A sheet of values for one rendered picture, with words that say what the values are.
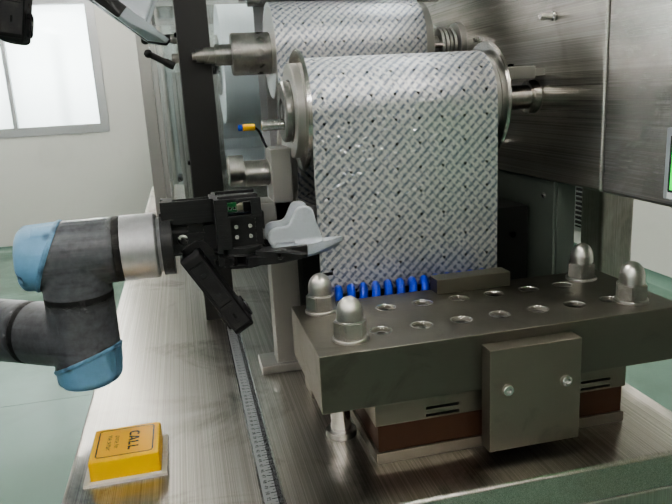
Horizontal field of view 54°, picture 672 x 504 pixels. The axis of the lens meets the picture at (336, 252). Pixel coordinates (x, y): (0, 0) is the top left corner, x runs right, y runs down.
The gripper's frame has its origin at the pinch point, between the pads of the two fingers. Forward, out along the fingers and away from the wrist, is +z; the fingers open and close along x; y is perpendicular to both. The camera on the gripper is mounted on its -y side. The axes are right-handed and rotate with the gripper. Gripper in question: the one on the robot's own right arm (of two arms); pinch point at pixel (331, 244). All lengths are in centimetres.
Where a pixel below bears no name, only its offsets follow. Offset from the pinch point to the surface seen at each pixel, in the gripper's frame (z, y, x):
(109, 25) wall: -67, 82, 556
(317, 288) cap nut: -3.6, -2.9, -8.2
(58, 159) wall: -125, -30, 556
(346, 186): 2.2, 7.0, -0.2
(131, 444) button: -25.0, -16.6, -11.0
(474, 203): 18.7, 3.4, -0.2
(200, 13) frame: -11.6, 30.9, 33.1
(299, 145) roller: -2.9, 12.1, 1.9
